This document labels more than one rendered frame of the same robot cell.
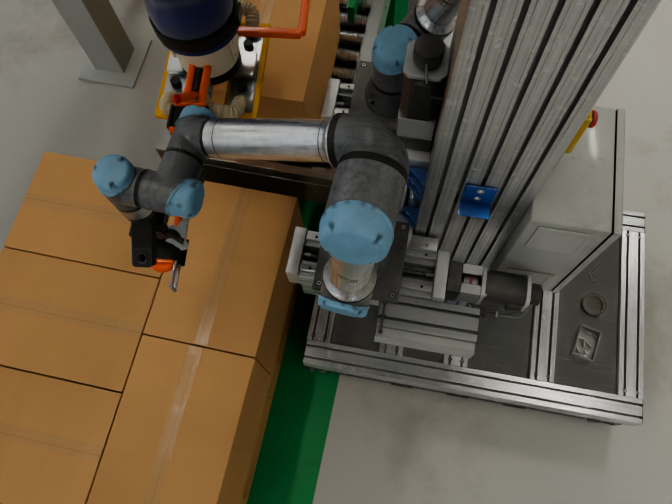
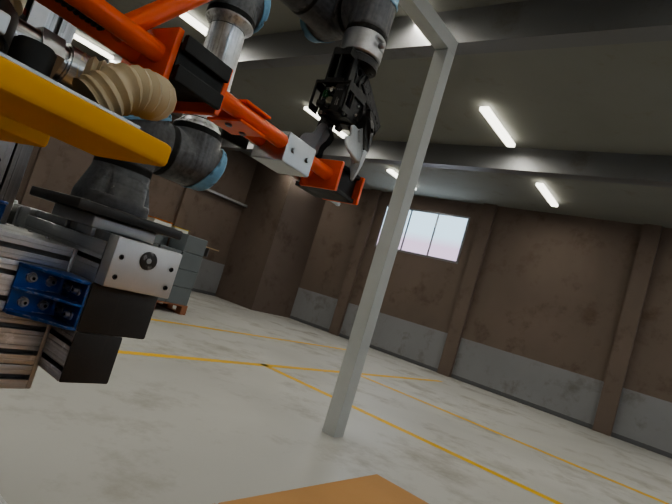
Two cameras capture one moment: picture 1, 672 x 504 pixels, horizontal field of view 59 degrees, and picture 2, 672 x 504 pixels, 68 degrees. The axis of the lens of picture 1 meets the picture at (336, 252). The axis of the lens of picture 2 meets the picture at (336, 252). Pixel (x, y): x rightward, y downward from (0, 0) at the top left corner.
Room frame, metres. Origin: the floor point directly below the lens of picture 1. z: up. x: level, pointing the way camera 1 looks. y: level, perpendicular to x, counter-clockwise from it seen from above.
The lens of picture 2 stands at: (1.31, 0.76, 1.01)
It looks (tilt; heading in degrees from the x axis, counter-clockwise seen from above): 5 degrees up; 202
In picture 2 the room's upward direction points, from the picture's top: 17 degrees clockwise
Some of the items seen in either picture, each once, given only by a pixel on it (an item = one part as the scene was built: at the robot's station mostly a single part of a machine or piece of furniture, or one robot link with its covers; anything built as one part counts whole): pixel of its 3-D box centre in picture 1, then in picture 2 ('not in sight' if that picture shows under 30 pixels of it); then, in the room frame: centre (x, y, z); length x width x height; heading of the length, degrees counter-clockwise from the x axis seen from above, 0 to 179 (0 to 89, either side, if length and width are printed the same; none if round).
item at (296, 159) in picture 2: not in sight; (283, 153); (0.67, 0.38, 1.18); 0.07 x 0.07 x 0.04; 80
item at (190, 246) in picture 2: not in sight; (148, 264); (-4.86, -4.69, 0.62); 1.24 x 0.87 x 1.23; 165
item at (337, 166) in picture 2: (163, 248); (332, 181); (0.54, 0.41, 1.19); 0.08 x 0.07 x 0.05; 170
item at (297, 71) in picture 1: (269, 57); not in sight; (1.42, 0.17, 0.75); 0.60 x 0.40 x 0.40; 165
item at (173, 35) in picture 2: (189, 121); (176, 73); (0.89, 0.34, 1.19); 0.10 x 0.08 x 0.06; 80
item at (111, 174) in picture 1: (122, 183); (372, 10); (0.55, 0.39, 1.50); 0.09 x 0.08 x 0.11; 70
